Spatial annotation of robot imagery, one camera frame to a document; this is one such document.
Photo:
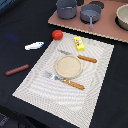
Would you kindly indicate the red toy tomato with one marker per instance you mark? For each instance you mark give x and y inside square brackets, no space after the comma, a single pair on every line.
[57,34]

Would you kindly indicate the brown toy sausage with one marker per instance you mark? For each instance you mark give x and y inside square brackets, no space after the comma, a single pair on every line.
[16,70]

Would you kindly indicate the round wooden plate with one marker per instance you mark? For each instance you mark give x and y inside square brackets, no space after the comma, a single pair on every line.
[68,66]

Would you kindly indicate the beige woven placemat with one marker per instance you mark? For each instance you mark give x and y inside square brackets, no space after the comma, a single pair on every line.
[64,101]

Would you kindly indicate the yellow toy butter box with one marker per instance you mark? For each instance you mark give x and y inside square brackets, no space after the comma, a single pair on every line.
[79,43]

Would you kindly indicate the brown toy stove board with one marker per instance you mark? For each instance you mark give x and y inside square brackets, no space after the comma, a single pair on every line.
[104,27]

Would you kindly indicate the black stove burner disc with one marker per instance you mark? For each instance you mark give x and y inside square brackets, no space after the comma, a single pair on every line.
[99,3]

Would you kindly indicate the beige bowl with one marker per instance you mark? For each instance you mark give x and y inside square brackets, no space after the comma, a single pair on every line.
[122,14]

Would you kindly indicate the fork with wooden handle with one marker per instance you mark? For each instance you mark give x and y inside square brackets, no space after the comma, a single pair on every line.
[54,77]

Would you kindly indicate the knife with wooden handle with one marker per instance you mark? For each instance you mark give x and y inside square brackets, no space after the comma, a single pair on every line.
[79,56]

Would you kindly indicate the grey toy saucepan with handle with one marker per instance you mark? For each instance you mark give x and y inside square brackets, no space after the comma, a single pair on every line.
[90,13]

